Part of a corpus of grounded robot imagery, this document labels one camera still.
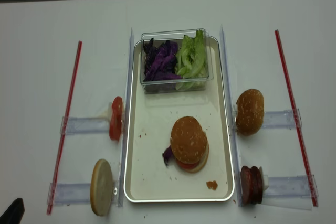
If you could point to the left red strip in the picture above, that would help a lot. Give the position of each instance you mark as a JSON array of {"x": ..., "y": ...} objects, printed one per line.
[{"x": 62, "y": 130}]

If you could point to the right red strip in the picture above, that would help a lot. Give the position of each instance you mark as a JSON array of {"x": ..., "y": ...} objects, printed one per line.
[{"x": 297, "y": 119}]

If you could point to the red strip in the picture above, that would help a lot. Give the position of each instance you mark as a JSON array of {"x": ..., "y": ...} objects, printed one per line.
[
  {"x": 297, "y": 119},
  {"x": 62, "y": 130}
]

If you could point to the tomato slice on tray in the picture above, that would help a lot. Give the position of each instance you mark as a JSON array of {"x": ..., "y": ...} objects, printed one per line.
[{"x": 187, "y": 166}]

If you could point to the standing pale bun half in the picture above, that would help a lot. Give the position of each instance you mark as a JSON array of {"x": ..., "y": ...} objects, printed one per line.
[{"x": 101, "y": 188}]

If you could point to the sesame top bun rear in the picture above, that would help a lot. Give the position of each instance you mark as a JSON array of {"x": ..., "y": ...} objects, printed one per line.
[{"x": 250, "y": 112}]

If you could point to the cream metal serving tray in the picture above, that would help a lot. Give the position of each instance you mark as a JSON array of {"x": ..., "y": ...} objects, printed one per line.
[{"x": 150, "y": 118}]

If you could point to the sesame top bun front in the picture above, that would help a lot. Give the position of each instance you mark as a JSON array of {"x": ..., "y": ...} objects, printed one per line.
[{"x": 188, "y": 141}]

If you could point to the right upper clear holder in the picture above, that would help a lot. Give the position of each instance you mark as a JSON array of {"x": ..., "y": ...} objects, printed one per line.
[{"x": 272, "y": 119}]

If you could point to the standing tomato slices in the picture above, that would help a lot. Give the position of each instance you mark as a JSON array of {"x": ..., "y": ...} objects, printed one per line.
[{"x": 116, "y": 119}]

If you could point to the small food crumb piece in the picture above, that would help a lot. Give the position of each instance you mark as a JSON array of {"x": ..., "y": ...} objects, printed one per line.
[{"x": 212, "y": 185}]

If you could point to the standing sausage patties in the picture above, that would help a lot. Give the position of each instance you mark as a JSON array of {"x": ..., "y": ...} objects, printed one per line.
[{"x": 252, "y": 185}]

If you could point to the right lower clear holder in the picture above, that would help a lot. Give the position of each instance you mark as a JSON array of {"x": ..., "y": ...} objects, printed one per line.
[{"x": 288, "y": 187}]

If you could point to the clear holder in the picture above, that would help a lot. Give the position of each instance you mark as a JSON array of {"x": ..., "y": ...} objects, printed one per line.
[
  {"x": 91, "y": 125},
  {"x": 288, "y": 187},
  {"x": 272, "y": 119},
  {"x": 67, "y": 194}
]

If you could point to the white pusher block right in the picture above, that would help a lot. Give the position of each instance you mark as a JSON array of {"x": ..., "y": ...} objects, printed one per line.
[{"x": 264, "y": 178}]

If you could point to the left upper clear holder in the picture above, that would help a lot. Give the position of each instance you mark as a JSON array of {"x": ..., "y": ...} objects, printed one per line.
[{"x": 91, "y": 125}]

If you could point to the purple cabbage leaves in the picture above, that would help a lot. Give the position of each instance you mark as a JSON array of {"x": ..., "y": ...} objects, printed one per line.
[{"x": 160, "y": 62}]

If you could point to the left lower clear holder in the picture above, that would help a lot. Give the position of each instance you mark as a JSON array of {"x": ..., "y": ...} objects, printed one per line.
[{"x": 67, "y": 194}]

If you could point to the purple cabbage strip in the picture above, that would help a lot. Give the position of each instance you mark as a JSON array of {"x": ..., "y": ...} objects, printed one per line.
[{"x": 167, "y": 155}]

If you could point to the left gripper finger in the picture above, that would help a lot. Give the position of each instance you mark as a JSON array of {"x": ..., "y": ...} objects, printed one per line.
[{"x": 14, "y": 213}]

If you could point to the sesame bun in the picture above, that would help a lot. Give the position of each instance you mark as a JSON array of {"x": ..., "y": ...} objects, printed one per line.
[
  {"x": 188, "y": 141},
  {"x": 250, "y": 112}
]

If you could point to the bottom bun on tray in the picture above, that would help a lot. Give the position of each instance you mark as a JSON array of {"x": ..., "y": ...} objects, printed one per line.
[{"x": 202, "y": 162}]

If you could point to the green lettuce leaves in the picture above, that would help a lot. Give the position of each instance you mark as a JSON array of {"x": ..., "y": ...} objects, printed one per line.
[{"x": 191, "y": 62}]

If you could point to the clear plastic vegetable container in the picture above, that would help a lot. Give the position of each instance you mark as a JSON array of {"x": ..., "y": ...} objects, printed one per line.
[{"x": 173, "y": 36}]

